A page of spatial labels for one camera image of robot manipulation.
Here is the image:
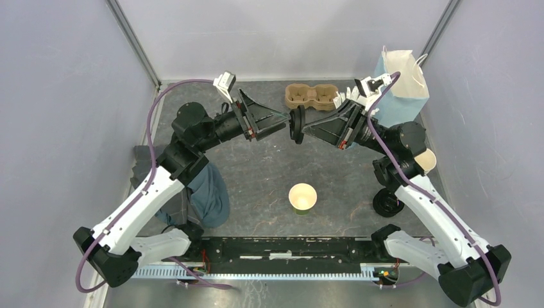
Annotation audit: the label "purple cable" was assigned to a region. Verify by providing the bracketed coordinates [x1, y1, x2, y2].
[365, 71, 503, 307]
[75, 79, 235, 294]

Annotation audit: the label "grey checked cloth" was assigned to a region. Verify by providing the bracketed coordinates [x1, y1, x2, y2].
[130, 145, 202, 227]

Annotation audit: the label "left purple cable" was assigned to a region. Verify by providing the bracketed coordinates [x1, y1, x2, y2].
[75, 79, 235, 294]

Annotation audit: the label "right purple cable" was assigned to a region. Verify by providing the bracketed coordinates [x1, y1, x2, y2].
[365, 71, 503, 307]

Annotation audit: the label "blue cloth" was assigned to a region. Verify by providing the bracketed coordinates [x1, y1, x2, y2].
[155, 162, 230, 228]

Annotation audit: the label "blue straw holder cup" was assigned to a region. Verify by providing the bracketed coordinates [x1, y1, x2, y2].
[346, 141, 358, 150]

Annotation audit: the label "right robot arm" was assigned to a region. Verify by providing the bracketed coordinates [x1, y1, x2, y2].
[289, 100, 511, 307]

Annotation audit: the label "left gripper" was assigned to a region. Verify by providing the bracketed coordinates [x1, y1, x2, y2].
[196, 87, 291, 153]

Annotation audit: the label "white wrapped straws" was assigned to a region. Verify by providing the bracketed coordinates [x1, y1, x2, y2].
[333, 87, 361, 109]

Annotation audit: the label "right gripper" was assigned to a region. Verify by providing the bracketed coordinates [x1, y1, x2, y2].
[301, 98, 393, 156]

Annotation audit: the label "black plastic cup lid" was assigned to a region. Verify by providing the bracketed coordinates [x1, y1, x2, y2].
[289, 105, 305, 144]

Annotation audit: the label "stack of green paper cups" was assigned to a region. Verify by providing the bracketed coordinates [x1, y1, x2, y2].
[414, 148, 437, 175]

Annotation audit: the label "light blue paper bag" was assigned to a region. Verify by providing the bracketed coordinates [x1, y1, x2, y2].
[372, 47, 429, 127]

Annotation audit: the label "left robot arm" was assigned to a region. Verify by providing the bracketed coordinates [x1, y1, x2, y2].
[73, 90, 290, 293]

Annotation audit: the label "brown cardboard cup carrier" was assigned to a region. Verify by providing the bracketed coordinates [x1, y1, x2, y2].
[285, 83, 338, 111]

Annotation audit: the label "stack of black lids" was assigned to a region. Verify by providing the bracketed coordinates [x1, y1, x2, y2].
[372, 188, 405, 218]

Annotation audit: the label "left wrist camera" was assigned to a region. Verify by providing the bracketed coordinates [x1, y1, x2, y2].
[213, 71, 236, 103]

